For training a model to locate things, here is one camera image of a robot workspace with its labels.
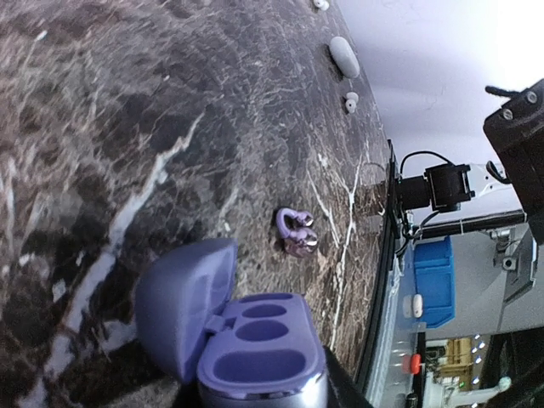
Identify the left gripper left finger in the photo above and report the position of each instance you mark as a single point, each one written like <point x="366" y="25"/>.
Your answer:
<point x="161" y="393"/>

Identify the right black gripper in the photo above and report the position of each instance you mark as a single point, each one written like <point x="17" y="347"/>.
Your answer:
<point x="515" y="132"/>

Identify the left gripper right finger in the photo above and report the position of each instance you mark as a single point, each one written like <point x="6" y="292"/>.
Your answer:
<point x="342" y="391"/>

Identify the purple charging case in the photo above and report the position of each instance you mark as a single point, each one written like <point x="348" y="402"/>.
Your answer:
<point x="257" y="351"/>

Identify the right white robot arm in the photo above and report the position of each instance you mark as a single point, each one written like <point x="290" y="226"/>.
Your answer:
<point x="442" y="189"/>

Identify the white charging case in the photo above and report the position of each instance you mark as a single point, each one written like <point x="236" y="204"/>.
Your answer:
<point x="344" y="57"/>

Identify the blue storage bin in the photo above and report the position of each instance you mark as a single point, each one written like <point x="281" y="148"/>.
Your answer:
<point x="435" y="281"/>

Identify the small purple earbud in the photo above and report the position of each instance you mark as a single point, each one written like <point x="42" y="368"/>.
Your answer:
<point x="295" y="230"/>

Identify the white earbud near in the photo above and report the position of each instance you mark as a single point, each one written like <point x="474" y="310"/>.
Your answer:
<point x="351" y="102"/>

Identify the white earbud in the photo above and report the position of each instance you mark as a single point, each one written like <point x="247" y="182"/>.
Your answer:
<point x="351" y="102"/>
<point x="321" y="4"/>

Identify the white earbud far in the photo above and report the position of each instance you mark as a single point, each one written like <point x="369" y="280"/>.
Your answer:
<point x="321" y="4"/>

